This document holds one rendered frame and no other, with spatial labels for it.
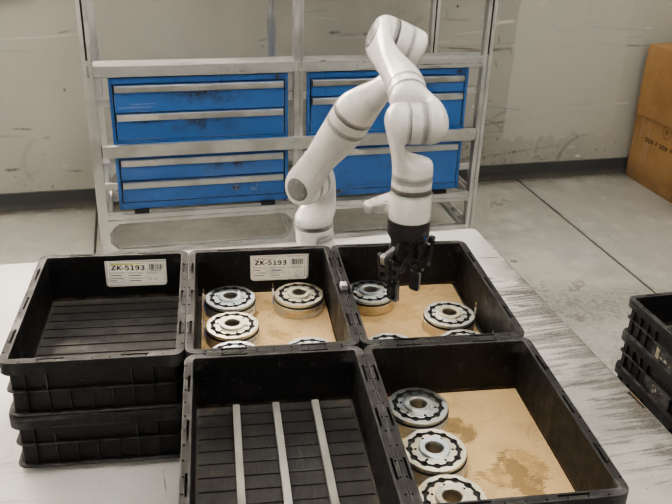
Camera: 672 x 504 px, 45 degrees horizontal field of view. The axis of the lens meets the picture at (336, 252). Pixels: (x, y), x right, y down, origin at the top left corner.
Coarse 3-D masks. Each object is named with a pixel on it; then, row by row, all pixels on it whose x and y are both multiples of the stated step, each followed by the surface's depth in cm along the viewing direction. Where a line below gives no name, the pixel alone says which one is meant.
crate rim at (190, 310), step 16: (192, 256) 167; (192, 272) 164; (336, 272) 162; (192, 288) 155; (336, 288) 156; (192, 304) 149; (192, 320) 144; (352, 320) 146; (192, 336) 139; (352, 336) 141; (192, 352) 135; (208, 352) 135; (224, 352) 135
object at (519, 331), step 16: (336, 256) 169; (480, 272) 164; (352, 304) 151; (512, 320) 147; (432, 336) 142; (448, 336) 142; (464, 336) 142; (480, 336) 142; (496, 336) 142; (512, 336) 142
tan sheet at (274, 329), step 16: (256, 304) 170; (272, 304) 170; (272, 320) 164; (288, 320) 164; (304, 320) 165; (320, 320) 165; (272, 336) 159; (288, 336) 159; (304, 336) 159; (320, 336) 159
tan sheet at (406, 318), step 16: (400, 288) 178; (432, 288) 179; (448, 288) 179; (400, 304) 172; (416, 304) 172; (368, 320) 165; (384, 320) 166; (400, 320) 166; (416, 320) 166; (368, 336) 160; (416, 336) 160
